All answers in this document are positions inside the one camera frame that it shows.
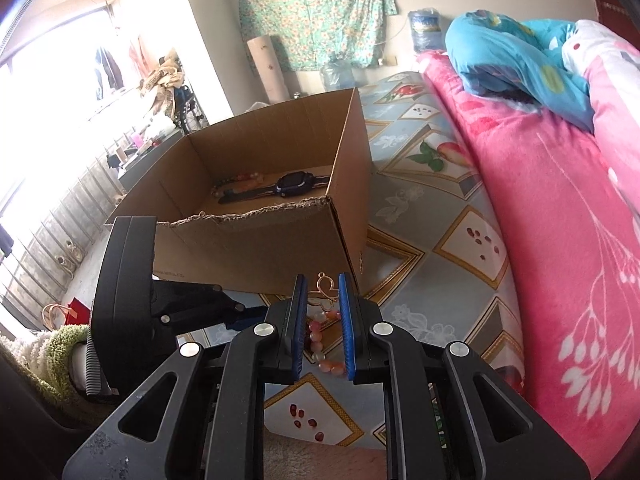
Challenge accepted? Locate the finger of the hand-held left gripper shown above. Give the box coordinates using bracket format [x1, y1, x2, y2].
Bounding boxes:
[150, 284, 272, 339]

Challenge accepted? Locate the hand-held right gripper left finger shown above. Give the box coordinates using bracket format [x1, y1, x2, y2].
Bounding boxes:
[62, 274, 307, 480]

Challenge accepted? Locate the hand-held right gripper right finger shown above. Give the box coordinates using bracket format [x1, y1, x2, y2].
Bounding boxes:
[337, 272, 588, 480]

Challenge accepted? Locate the pink bead bracelet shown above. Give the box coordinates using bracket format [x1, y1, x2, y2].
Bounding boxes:
[305, 309, 347, 375]

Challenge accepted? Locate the gold butterfly pendant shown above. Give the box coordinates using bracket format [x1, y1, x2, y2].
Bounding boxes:
[306, 272, 342, 313]

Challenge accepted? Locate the cardboard box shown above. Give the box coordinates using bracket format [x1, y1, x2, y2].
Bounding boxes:
[104, 87, 373, 296]

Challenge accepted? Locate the dark bead bracelet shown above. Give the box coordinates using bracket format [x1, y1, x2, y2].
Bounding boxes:
[211, 172, 263, 198]

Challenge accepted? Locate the person's left forearm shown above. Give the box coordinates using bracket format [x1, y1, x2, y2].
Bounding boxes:
[0, 324, 91, 411]

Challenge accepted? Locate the red bag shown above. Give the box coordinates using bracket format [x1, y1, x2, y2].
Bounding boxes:
[65, 297, 93, 331]

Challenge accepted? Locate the white radiator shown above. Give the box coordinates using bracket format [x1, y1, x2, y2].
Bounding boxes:
[0, 150, 126, 321]

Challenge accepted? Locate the fruit print bed sheet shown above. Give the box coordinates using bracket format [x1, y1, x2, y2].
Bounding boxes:
[262, 72, 526, 448]

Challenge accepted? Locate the grey table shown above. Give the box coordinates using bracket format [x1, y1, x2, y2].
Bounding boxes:
[117, 127, 186, 193]

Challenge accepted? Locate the wheelchair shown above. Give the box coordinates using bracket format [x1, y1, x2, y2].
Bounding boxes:
[172, 82, 206, 133]

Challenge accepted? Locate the pink floral blanket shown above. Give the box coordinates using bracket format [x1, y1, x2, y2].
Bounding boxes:
[415, 20, 640, 478]

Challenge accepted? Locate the beige clothes pile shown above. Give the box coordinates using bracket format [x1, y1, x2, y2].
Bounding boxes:
[140, 50, 186, 116]

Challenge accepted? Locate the dark hanging garment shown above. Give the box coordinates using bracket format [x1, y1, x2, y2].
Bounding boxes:
[95, 45, 123, 101]

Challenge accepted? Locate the pink hanging garment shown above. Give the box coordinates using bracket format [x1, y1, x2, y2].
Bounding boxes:
[129, 37, 151, 76]

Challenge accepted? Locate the cardboard tube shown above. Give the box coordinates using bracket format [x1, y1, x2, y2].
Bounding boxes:
[246, 35, 291, 103]

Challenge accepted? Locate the blue water bottle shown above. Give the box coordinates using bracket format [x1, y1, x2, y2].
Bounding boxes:
[407, 8, 443, 53]

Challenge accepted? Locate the blue and pink quilt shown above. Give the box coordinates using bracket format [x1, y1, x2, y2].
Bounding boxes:
[445, 9, 640, 201]

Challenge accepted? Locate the green floral wall cloth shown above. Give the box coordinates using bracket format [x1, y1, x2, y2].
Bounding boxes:
[235, 0, 398, 71]

